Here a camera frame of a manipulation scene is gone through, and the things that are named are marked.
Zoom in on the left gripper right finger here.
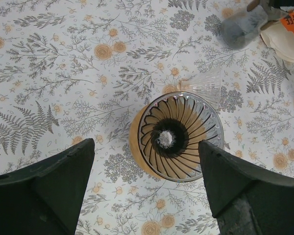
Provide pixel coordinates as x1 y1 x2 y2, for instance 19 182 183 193
198 141 294 235

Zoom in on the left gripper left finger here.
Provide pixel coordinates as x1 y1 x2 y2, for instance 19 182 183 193
0 139 95 235

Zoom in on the orange coffee filter pack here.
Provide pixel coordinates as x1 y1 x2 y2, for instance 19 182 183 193
261 8 294 63

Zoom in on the grey glass carafe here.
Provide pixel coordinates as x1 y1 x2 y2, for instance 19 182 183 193
220 0 294 49

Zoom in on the clear glass dripper cone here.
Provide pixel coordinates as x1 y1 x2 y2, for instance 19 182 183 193
180 67 221 109

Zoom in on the floral tablecloth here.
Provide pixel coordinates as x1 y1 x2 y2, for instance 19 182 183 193
0 0 294 235

